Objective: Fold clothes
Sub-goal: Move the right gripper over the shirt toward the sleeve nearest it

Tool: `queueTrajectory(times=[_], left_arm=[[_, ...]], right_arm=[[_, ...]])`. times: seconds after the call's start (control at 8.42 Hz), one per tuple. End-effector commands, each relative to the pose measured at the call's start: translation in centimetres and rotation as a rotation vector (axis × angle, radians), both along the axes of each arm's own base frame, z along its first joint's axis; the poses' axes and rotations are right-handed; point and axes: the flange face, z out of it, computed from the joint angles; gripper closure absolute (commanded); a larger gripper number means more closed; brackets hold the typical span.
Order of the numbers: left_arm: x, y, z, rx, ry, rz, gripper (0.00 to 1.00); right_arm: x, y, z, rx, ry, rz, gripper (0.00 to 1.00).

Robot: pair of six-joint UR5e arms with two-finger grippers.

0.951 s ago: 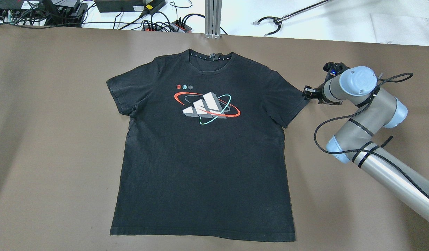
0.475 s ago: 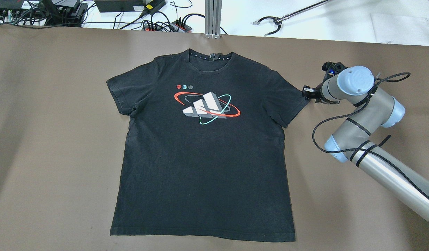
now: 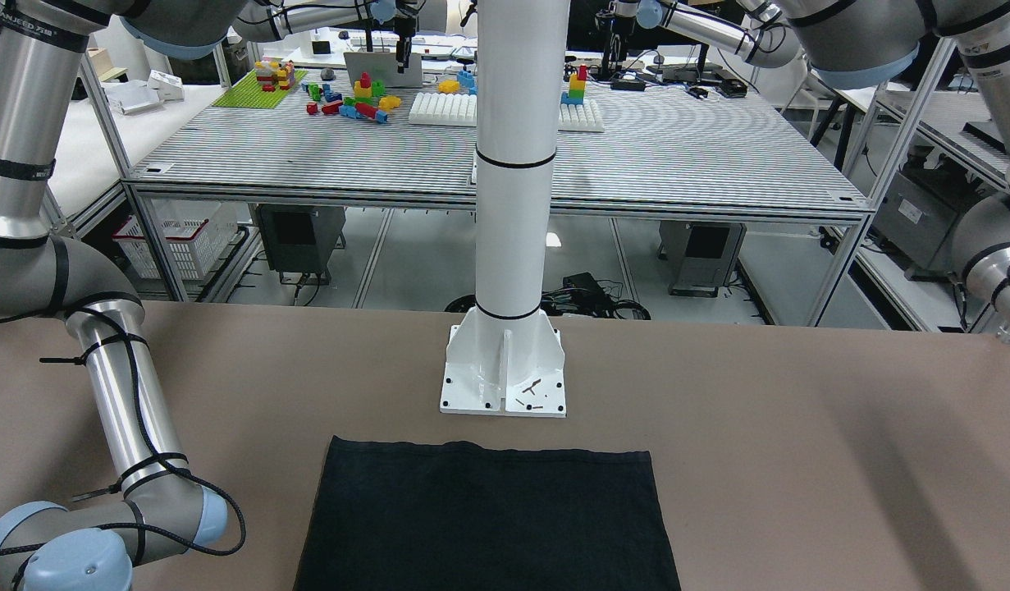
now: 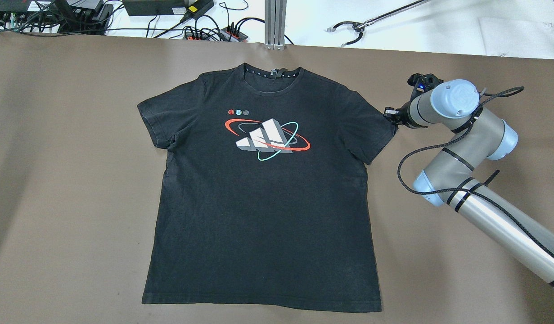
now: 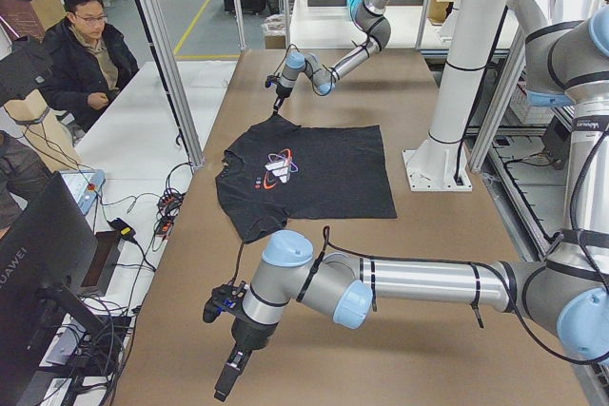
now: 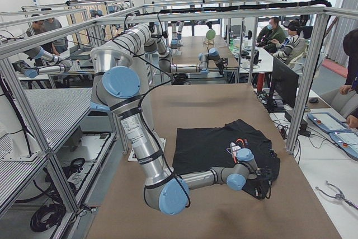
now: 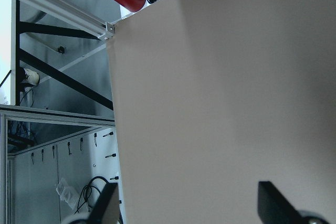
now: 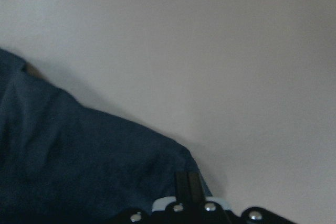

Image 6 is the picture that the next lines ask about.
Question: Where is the aluminium frame workbench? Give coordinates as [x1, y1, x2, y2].
[0, 86, 118, 214]

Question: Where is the teach pendant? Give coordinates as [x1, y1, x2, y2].
[307, 113, 351, 133]

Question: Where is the person with vr headset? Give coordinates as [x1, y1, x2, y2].
[273, 20, 306, 64]

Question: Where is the black t-shirt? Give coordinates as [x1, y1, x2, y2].
[173, 119, 280, 199]

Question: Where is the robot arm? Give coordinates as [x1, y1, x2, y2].
[157, 21, 228, 75]
[91, 23, 270, 215]

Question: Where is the aluminium frame post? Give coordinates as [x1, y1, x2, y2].
[286, 13, 329, 155]

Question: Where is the black monitor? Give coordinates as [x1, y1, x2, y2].
[267, 57, 299, 113]

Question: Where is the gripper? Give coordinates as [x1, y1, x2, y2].
[256, 168, 273, 191]

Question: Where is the metal grabber tool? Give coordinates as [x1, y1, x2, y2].
[315, 181, 357, 208]

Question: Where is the person with blue mask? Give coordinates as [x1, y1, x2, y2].
[256, 17, 286, 53]

